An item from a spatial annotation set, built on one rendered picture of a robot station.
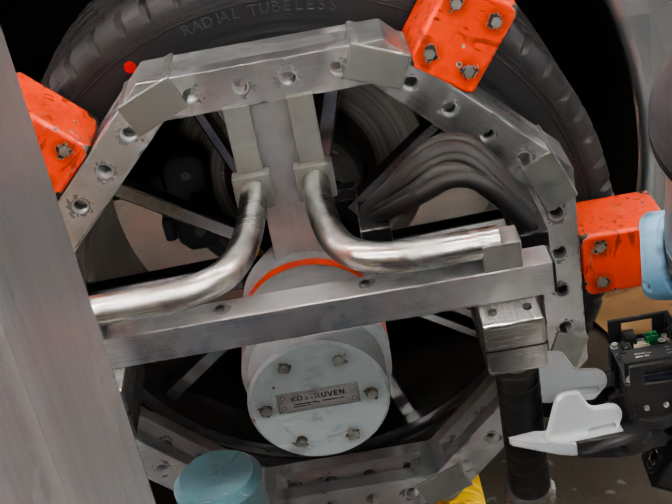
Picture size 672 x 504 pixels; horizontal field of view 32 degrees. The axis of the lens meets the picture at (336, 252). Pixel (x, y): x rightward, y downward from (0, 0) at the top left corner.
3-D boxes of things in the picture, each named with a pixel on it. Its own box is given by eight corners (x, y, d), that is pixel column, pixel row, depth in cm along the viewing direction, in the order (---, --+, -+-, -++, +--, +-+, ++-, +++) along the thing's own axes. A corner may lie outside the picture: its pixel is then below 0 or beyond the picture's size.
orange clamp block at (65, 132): (101, 117, 113) (17, 68, 110) (91, 151, 106) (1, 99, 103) (66, 172, 115) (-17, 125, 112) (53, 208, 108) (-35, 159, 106)
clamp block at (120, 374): (147, 374, 103) (132, 324, 100) (138, 438, 95) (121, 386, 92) (91, 383, 103) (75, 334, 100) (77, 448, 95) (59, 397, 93)
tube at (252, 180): (277, 202, 110) (255, 99, 105) (280, 310, 93) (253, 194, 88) (95, 234, 111) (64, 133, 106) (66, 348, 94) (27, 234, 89)
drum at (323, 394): (386, 325, 125) (366, 210, 118) (408, 451, 106) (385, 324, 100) (258, 347, 125) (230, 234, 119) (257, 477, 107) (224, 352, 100)
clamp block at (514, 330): (528, 308, 102) (522, 256, 99) (550, 368, 94) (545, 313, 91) (471, 318, 102) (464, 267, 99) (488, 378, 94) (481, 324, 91)
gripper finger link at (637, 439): (562, 417, 97) (659, 391, 98) (563, 434, 98) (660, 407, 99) (583, 451, 93) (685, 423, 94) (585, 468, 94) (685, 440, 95)
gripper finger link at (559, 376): (494, 346, 100) (603, 337, 99) (500, 401, 103) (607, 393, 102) (494, 368, 98) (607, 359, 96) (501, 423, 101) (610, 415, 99)
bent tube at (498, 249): (484, 165, 110) (471, 60, 104) (524, 268, 93) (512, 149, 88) (300, 198, 110) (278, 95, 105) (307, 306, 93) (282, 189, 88)
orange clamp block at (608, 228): (566, 260, 123) (650, 245, 123) (584, 299, 117) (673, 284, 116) (561, 202, 120) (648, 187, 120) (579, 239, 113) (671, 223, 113)
